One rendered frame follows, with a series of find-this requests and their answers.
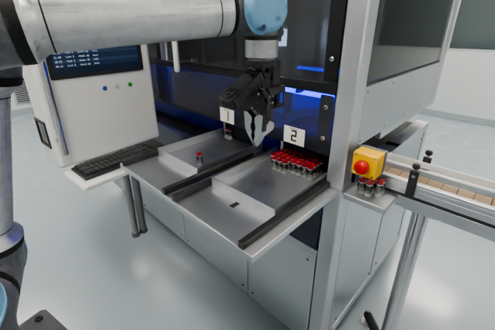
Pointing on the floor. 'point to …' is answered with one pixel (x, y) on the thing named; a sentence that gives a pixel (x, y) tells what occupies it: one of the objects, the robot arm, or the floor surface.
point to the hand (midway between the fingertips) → (254, 142)
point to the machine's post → (346, 126)
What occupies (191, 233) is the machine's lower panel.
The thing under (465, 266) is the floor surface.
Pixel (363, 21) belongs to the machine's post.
